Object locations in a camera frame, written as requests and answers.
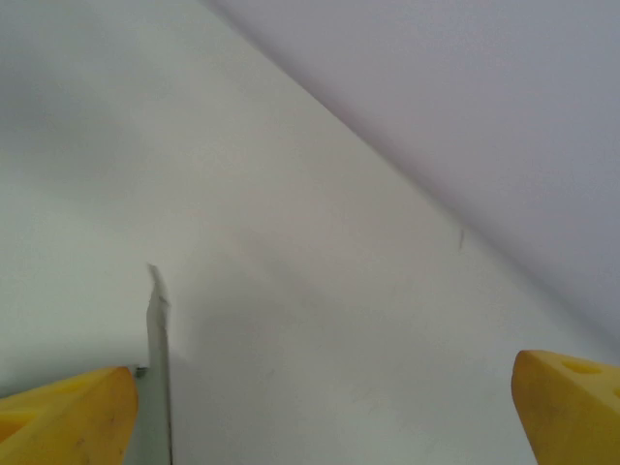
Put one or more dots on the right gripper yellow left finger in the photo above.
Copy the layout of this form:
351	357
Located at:
68	421

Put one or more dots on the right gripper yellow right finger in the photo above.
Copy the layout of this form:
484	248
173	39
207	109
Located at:
571	412

